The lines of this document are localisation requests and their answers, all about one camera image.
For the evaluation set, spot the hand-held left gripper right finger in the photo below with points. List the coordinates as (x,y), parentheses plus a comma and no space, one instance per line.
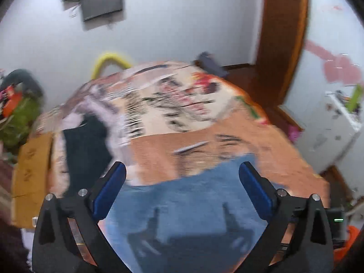
(256,190)

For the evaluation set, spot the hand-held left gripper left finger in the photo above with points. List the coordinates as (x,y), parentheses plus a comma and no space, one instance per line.
(109,190)

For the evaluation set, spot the blue denim pants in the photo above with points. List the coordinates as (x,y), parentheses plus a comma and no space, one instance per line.
(193,219)

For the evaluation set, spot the orange object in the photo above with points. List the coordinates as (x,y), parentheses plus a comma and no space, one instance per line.
(351,244)

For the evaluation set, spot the black folded garment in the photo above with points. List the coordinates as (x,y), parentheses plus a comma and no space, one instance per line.
(85,153)

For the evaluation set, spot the printed blanket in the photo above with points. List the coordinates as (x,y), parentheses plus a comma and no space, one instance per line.
(227,128)

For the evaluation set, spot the wooden lap desk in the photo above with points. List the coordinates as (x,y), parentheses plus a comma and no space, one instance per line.
(31,176)

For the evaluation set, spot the white cabinet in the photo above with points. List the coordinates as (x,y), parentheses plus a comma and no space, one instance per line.
(330,136)

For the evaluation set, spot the green fabric basket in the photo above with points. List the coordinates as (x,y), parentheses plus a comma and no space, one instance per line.
(20,122)

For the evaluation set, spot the yellow foam tube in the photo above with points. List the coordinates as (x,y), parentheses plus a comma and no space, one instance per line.
(106,58)

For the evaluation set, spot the dark blue cloth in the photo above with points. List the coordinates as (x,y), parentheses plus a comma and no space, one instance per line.
(212,64)

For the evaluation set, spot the grey neck pillow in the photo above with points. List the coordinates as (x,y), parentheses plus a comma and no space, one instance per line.
(27,78)

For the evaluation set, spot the brown wooden door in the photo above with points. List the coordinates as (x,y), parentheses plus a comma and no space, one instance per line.
(284,34)

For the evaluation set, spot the white wardrobe door pink hearts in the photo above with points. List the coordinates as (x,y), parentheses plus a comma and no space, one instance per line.
(335,48)

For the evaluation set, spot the small black wall monitor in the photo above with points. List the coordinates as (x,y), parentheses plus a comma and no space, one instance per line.
(102,4)

